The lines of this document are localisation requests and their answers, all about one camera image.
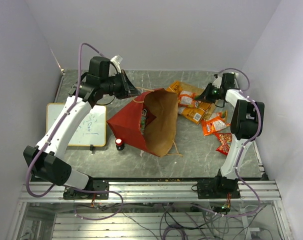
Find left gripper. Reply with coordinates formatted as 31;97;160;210
101;69;142;100

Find large yellow chips bag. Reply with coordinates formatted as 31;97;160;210
166;81;210;125

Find orange snack packet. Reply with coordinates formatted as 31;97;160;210
200;110;230;136

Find red brown paper bag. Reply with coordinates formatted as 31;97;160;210
107;88;178;157

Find red snack packet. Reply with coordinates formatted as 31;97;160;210
214;132;232;156

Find teal mint candy bag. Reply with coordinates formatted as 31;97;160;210
140;108;152;134

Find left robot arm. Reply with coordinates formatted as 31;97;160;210
23;55;141;199

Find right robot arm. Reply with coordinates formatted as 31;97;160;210
195;73;265;198

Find colourful candy packet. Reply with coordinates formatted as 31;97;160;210
178;90;200;109

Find red white black button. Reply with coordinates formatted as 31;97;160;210
115;138;125;151

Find small whiteboard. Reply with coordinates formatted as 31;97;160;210
46;103;107;147

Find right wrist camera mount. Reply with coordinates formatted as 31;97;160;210
212;74;222;89

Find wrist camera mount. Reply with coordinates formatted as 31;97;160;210
110;54;123;73
212;74;222;89

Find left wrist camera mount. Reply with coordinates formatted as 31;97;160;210
110;54;123;73

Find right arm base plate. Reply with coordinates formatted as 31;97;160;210
191;180;241;200

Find aluminium frame rail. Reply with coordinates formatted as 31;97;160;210
18;180;282;203

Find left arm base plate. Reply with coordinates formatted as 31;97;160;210
63;179;109;200

